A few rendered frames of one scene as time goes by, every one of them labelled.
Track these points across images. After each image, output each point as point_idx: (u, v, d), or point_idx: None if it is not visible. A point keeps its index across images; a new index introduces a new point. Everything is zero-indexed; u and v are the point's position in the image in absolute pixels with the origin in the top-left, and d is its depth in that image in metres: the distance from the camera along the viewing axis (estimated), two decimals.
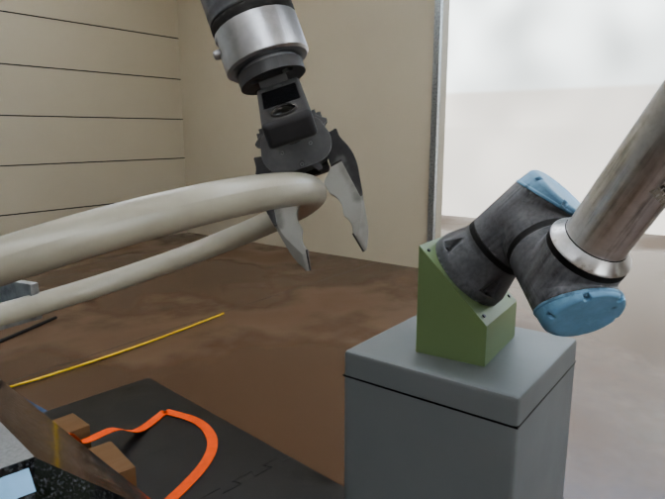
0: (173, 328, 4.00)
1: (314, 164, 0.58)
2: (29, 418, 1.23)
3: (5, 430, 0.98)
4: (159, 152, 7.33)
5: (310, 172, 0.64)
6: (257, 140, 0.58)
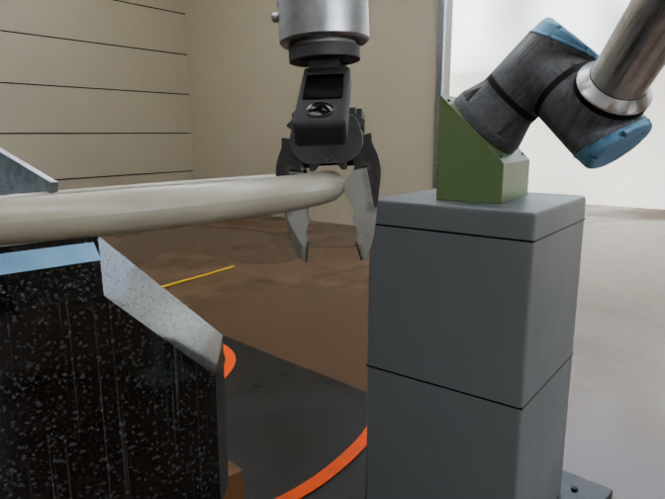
0: None
1: (338, 162, 0.57)
2: None
3: None
4: (166, 127, 7.42)
5: None
6: (290, 121, 0.56)
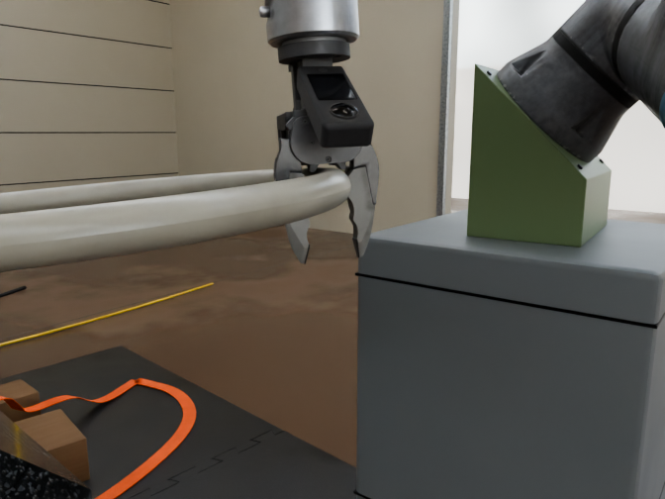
0: (155, 297, 3.56)
1: (338, 162, 0.57)
2: None
3: None
4: (149, 126, 6.89)
5: None
6: (290, 121, 0.55)
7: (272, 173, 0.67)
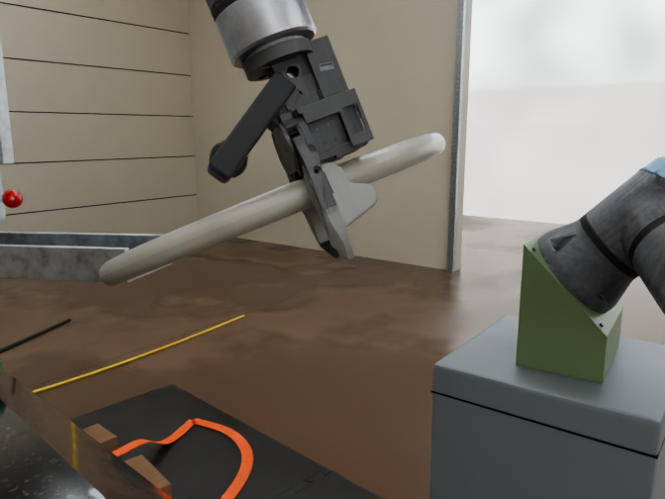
0: (193, 331, 3.84)
1: (297, 170, 0.56)
2: (77, 442, 1.08)
3: (64, 462, 0.82)
4: (170, 150, 7.18)
5: None
6: (274, 138, 0.60)
7: None
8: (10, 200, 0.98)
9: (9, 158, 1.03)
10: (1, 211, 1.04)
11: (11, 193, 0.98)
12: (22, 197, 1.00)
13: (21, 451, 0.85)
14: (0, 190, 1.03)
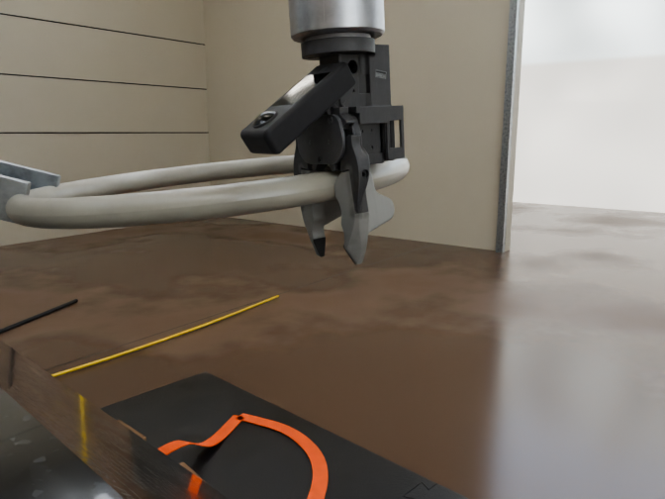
0: (222, 312, 3.26)
1: (330, 164, 0.55)
2: (132, 449, 0.50)
3: None
4: (182, 126, 6.60)
5: None
6: None
7: (292, 158, 0.94)
8: None
9: None
10: None
11: None
12: None
13: (1, 485, 0.28)
14: None
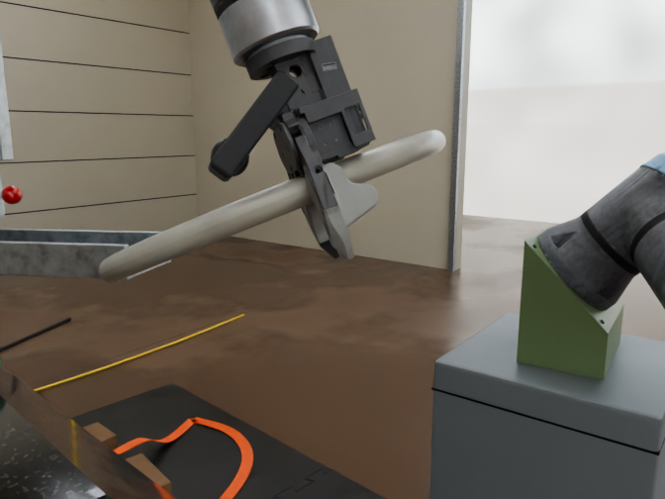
0: (193, 330, 3.84)
1: (298, 169, 0.56)
2: (77, 439, 1.08)
3: (64, 458, 0.82)
4: (170, 150, 7.18)
5: None
6: (275, 137, 0.60)
7: None
8: (9, 196, 0.98)
9: (8, 154, 1.03)
10: (0, 207, 1.03)
11: (10, 189, 0.98)
12: (21, 193, 1.00)
13: (21, 448, 0.85)
14: None
